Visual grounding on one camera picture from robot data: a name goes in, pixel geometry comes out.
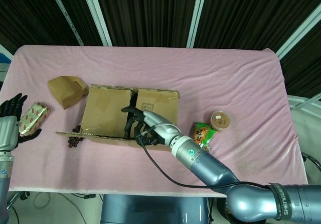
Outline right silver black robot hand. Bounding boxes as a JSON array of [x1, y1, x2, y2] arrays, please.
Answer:
[[120, 105, 183, 147]]

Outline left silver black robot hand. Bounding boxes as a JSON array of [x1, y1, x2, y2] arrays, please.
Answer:
[[0, 92, 43, 151]]

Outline large brown cardboard box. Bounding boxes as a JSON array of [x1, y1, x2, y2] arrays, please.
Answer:
[[55, 84, 182, 152]]

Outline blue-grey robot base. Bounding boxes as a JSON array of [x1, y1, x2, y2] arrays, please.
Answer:
[[100, 194, 210, 224]]

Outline small brown paper box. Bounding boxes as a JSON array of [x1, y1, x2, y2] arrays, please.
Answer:
[[47, 75, 90, 110]]

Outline gold packet with red print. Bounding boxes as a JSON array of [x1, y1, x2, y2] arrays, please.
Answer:
[[19, 101, 52, 136]]

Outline green orange snack bag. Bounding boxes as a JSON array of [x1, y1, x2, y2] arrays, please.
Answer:
[[192, 121, 218, 152]]

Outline round clear tub brown contents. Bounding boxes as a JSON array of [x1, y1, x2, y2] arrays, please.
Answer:
[[210, 110, 232, 134]]

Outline pink tablecloth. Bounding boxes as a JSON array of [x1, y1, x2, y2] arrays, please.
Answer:
[[0, 45, 309, 198]]

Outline dark red grape bunch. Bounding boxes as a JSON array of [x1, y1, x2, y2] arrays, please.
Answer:
[[67, 125, 86, 149]]

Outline chrome chair leg with wheel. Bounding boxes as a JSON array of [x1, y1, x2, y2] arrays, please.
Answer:
[[4, 190, 31, 211]]

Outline black waste bin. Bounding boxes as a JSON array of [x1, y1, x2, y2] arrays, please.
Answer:
[[216, 197, 231, 216]]

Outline black cable of right hand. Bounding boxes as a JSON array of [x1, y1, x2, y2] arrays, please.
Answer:
[[136, 130, 271, 189]]

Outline white aluminium frame post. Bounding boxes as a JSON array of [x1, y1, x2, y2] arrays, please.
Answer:
[[275, 7, 321, 59], [186, 0, 209, 48], [80, 0, 113, 47]]

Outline thin grey metal rail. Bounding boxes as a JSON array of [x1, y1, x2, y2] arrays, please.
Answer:
[[46, 0, 84, 46]]

